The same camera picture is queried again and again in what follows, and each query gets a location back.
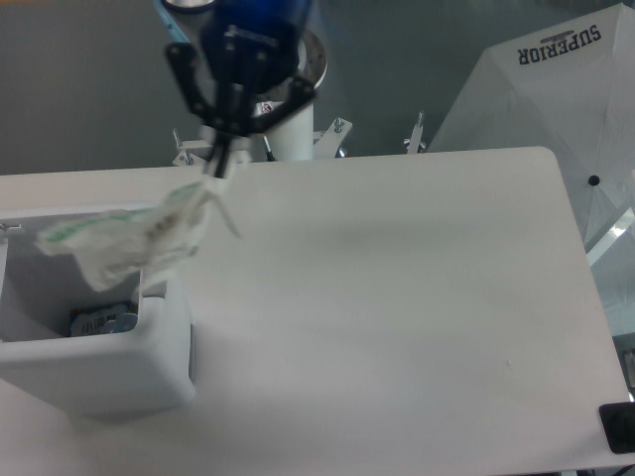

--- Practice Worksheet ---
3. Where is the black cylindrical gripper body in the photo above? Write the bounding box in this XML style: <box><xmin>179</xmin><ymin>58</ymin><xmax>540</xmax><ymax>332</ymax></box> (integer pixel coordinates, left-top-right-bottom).
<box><xmin>199</xmin><ymin>1</ymin><xmax>313</xmax><ymax>94</ymax></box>

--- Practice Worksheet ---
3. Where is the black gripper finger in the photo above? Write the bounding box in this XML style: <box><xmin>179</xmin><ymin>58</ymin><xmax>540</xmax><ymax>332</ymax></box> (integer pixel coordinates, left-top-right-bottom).
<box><xmin>215</xmin><ymin>74</ymin><xmax>317</xmax><ymax>179</ymax></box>
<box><xmin>165</xmin><ymin>42</ymin><xmax>232</xmax><ymax>175</ymax></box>

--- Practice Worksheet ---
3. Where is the clear plastic bag green stripe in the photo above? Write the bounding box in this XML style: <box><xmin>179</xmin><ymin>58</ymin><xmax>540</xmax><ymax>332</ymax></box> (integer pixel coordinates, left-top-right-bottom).
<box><xmin>36</xmin><ymin>177</ymin><xmax>240</xmax><ymax>292</ymax></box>

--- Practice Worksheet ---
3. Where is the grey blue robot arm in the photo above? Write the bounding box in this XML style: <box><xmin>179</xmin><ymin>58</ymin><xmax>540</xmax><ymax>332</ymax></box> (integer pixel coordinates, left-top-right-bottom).
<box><xmin>162</xmin><ymin>1</ymin><xmax>317</xmax><ymax>179</ymax></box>

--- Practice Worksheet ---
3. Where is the blue white wrapper in can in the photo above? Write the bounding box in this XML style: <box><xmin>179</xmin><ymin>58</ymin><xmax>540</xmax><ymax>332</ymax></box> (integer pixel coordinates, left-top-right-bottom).
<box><xmin>68</xmin><ymin>301</ymin><xmax>139</xmax><ymax>337</ymax></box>

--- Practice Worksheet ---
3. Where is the white plastic trash can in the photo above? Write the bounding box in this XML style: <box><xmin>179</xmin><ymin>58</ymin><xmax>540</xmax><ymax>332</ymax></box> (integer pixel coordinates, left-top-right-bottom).
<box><xmin>1</xmin><ymin>201</ymin><xmax>195</xmax><ymax>417</ymax></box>

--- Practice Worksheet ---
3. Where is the left metal table clamp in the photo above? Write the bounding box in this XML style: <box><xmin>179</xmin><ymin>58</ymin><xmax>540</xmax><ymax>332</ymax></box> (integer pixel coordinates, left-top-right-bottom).
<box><xmin>171</xmin><ymin>127</ymin><xmax>249</xmax><ymax>168</ymax></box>

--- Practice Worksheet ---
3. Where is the metal table clamp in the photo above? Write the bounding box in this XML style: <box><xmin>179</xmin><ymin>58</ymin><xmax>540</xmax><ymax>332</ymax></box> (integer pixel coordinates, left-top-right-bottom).
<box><xmin>403</xmin><ymin>111</ymin><xmax>427</xmax><ymax>154</ymax></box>
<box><xmin>313</xmin><ymin>117</ymin><xmax>353</xmax><ymax>160</ymax></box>
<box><xmin>171</xmin><ymin>127</ymin><xmax>249</xmax><ymax>168</ymax></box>

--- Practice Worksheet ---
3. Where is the middle metal table clamp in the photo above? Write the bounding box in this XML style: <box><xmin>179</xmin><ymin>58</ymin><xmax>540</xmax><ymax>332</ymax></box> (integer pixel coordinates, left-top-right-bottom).
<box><xmin>313</xmin><ymin>117</ymin><xmax>353</xmax><ymax>160</ymax></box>

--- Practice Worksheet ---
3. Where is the right metal table clamp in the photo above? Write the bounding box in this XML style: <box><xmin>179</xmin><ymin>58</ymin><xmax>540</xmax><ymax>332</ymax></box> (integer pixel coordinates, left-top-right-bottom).
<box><xmin>403</xmin><ymin>111</ymin><xmax>427</xmax><ymax>154</ymax></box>

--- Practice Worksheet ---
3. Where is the white umbrella with lettering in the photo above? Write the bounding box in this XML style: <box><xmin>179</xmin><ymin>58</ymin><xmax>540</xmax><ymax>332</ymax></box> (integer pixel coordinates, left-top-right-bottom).
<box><xmin>429</xmin><ymin>3</ymin><xmax>634</xmax><ymax>249</ymax></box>

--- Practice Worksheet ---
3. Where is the black device at table corner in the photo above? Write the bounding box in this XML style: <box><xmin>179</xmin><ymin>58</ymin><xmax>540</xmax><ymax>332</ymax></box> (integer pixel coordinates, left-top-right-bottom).
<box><xmin>598</xmin><ymin>402</ymin><xmax>634</xmax><ymax>454</ymax></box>

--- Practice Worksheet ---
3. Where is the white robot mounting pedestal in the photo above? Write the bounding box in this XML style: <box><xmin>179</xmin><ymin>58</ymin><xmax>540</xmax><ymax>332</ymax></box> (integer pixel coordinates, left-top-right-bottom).
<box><xmin>249</xmin><ymin>30</ymin><xmax>327</xmax><ymax>163</ymax></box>

